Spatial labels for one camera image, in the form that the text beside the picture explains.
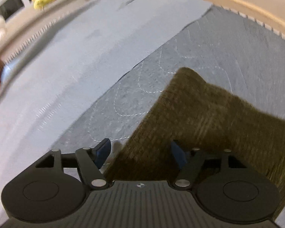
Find dark olive corduroy pants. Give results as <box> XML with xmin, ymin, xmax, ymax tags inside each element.
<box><xmin>104</xmin><ymin>67</ymin><xmax>285</xmax><ymax>218</ymax></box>

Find light blue bed sheet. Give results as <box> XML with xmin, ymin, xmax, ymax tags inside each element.
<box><xmin>0</xmin><ymin>0</ymin><xmax>214</xmax><ymax>228</ymax></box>

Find grey quilted mattress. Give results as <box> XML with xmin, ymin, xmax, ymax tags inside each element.
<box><xmin>50</xmin><ymin>4</ymin><xmax>285</xmax><ymax>228</ymax></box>

